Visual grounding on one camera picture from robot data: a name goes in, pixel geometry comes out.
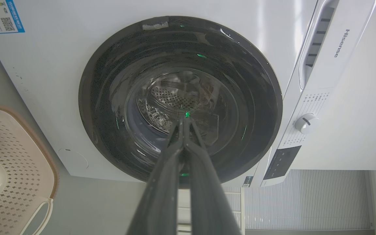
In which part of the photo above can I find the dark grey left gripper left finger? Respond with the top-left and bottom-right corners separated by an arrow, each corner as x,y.
126,118 -> 185,235

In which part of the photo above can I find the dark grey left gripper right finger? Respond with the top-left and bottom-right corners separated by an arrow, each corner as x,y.
183,117 -> 243,235

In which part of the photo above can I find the cream perforated laundry basket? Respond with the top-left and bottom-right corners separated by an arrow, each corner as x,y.
0,103 -> 59,235

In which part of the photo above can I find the white slatted window blind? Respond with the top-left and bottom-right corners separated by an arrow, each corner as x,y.
244,169 -> 373,231

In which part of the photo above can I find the round black washing machine door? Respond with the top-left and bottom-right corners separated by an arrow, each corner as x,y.
78,16 -> 283,185

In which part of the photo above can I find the white washing machine control knob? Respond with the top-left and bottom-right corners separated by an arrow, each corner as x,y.
294,113 -> 319,134

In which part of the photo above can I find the white Hisense washing machine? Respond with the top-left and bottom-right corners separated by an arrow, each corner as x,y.
0,0 -> 376,188

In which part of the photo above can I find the blue energy label sticker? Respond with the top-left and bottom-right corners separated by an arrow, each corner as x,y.
0,0 -> 25,35

